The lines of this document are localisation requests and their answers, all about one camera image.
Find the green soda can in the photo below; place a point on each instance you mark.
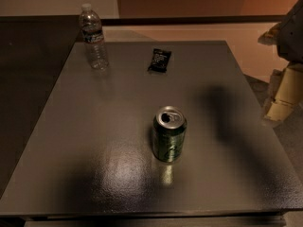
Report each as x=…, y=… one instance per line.
x=168, y=134

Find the black snack packet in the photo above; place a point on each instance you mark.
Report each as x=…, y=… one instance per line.
x=160, y=60

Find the clear plastic water bottle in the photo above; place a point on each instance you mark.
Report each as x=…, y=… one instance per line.
x=92, y=34

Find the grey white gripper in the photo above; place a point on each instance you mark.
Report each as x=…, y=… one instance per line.
x=292, y=37

